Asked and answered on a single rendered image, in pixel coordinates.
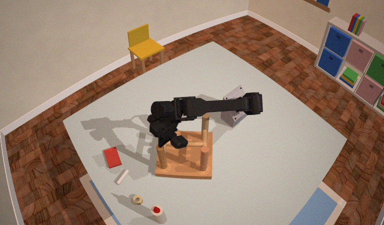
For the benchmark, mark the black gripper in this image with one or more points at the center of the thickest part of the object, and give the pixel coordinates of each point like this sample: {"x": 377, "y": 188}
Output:
{"x": 176, "y": 141}

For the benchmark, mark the tan wooden stool legs with crossbar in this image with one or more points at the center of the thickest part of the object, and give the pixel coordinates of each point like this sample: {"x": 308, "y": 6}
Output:
{"x": 161, "y": 151}

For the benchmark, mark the red rectangular block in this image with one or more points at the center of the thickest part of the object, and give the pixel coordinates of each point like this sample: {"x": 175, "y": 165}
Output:
{"x": 112, "y": 157}

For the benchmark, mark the orange-brown wooden stool seat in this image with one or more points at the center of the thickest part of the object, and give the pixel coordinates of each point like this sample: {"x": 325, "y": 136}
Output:
{"x": 184, "y": 163}

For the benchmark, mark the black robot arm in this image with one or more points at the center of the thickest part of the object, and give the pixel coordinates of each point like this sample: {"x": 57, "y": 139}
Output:
{"x": 191, "y": 107}

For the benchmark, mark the tan roll of masking tape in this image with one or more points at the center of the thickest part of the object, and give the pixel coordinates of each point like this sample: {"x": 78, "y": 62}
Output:
{"x": 137, "y": 202}

